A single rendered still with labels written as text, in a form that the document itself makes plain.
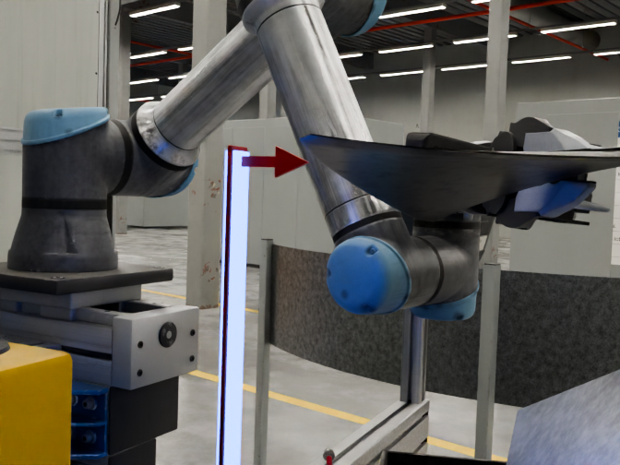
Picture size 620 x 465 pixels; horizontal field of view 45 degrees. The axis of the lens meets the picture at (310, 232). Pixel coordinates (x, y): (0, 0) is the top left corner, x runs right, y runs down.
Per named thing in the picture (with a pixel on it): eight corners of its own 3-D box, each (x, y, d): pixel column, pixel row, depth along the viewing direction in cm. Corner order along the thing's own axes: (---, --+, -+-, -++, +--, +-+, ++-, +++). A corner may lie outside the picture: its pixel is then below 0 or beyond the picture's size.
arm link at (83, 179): (3, 196, 106) (4, 101, 105) (84, 197, 116) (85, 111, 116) (52, 199, 98) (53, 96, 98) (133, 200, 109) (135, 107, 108)
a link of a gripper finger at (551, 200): (650, 190, 54) (581, 184, 63) (578, 178, 53) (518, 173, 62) (642, 232, 54) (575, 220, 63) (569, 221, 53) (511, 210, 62)
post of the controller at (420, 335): (419, 405, 107) (424, 268, 106) (399, 401, 108) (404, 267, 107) (425, 399, 109) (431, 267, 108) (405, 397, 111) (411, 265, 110)
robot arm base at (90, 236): (-17, 266, 104) (-16, 196, 104) (67, 259, 117) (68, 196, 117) (59, 275, 97) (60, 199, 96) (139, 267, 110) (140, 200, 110)
